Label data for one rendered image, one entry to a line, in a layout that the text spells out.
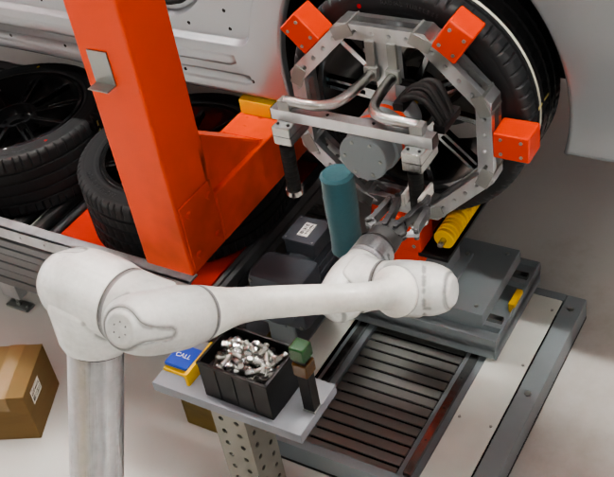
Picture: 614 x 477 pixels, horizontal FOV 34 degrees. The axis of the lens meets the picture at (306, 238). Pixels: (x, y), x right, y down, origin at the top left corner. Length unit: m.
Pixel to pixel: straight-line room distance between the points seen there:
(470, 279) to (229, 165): 0.79
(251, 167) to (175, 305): 1.22
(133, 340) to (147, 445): 1.44
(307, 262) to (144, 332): 1.28
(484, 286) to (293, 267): 0.56
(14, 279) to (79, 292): 1.81
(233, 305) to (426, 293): 0.41
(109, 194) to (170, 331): 1.52
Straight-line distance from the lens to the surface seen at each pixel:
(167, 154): 2.50
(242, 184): 2.81
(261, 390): 2.33
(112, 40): 2.36
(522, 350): 3.00
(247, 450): 2.62
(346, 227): 2.65
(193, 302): 1.68
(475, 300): 2.94
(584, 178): 3.75
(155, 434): 3.06
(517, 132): 2.41
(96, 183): 3.20
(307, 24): 2.51
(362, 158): 2.43
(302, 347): 2.25
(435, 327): 2.96
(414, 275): 1.97
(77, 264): 1.76
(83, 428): 1.88
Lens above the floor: 2.24
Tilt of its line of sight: 39 degrees down
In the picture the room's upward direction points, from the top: 11 degrees counter-clockwise
